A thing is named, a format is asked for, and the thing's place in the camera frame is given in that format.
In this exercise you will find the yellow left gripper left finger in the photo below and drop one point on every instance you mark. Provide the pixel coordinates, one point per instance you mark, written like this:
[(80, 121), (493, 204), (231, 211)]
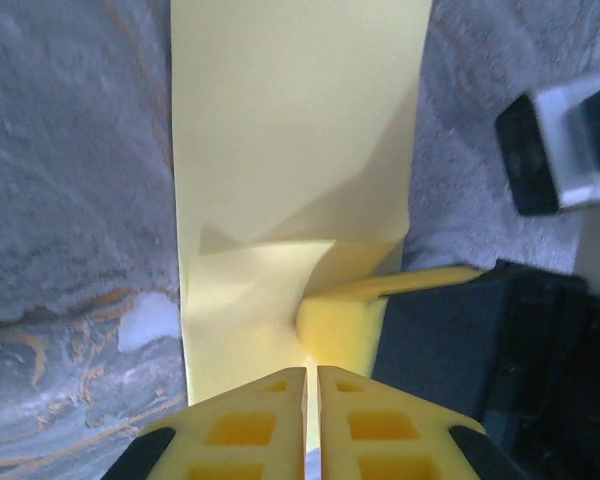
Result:
[(240, 430)]

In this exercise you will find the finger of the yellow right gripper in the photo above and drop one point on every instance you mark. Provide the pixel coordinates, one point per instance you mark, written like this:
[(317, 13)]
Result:
[(340, 335)]

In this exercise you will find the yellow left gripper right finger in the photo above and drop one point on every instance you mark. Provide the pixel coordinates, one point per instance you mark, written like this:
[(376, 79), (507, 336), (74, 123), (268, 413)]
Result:
[(380, 430)]

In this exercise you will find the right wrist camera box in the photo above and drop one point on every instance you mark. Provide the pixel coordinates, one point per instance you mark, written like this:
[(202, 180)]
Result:
[(555, 150)]

